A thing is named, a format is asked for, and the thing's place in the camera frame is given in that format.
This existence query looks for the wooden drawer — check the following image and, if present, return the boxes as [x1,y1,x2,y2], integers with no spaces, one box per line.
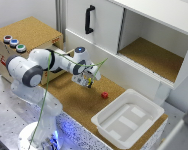
[43,48,76,85]

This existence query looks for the white sliding door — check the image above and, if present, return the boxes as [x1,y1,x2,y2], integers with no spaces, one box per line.
[66,0,125,56]

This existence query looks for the red button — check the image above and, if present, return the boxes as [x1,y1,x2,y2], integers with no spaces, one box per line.
[2,34,13,44]

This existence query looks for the green cable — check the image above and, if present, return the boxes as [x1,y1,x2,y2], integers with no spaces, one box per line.
[27,49,109,150]

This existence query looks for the wooden drawer box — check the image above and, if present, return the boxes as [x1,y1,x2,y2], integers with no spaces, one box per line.
[0,16,65,86]

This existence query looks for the blue button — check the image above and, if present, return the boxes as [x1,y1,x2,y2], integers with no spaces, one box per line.
[8,38,20,48]

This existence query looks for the white plastic box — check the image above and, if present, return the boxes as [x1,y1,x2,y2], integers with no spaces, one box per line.
[90,88,166,150]

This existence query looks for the black door handle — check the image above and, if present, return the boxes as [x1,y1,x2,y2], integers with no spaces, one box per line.
[84,4,97,36]

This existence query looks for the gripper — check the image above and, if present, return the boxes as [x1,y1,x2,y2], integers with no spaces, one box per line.
[71,65,102,87]

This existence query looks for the white cabinet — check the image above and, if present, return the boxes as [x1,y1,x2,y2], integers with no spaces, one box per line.
[63,0,188,108]

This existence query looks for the green button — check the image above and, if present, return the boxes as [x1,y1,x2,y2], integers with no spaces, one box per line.
[15,43,28,54]

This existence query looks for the pink block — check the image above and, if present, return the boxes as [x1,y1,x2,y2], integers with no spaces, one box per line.
[100,91,109,100]

